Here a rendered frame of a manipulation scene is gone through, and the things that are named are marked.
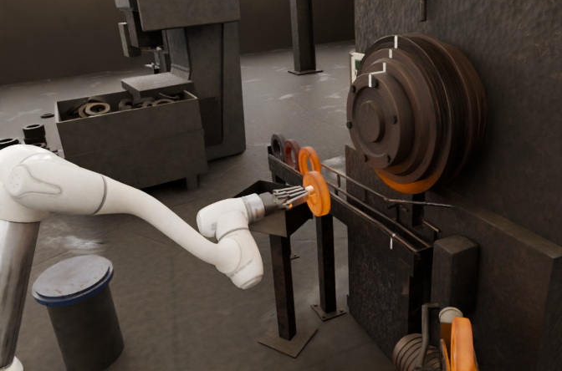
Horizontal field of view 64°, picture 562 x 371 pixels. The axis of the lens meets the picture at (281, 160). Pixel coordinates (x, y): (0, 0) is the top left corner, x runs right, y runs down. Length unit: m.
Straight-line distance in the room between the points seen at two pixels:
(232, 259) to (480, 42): 0.89
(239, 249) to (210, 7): 2.73
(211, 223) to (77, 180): 0.48
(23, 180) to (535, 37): 1.16
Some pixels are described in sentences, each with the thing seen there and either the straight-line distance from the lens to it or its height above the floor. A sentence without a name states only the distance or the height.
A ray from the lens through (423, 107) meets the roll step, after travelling 1.23.
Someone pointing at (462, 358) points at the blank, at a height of 0.75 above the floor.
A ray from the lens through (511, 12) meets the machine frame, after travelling 1.26.
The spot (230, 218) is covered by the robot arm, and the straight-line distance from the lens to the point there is 1.41.
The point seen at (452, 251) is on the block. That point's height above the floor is 0.80.
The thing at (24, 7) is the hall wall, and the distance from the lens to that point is 11.14.
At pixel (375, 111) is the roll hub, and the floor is 1.16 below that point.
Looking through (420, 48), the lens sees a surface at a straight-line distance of 1.26.
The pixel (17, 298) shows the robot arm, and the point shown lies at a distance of 1.32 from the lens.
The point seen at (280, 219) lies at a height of 0.60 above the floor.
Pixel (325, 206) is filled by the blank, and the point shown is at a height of 0.81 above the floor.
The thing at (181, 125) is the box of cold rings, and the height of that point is 0.55.
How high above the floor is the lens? 1.50
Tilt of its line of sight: 21 degrees down
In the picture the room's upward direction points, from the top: 5 degrees counter-clockwise
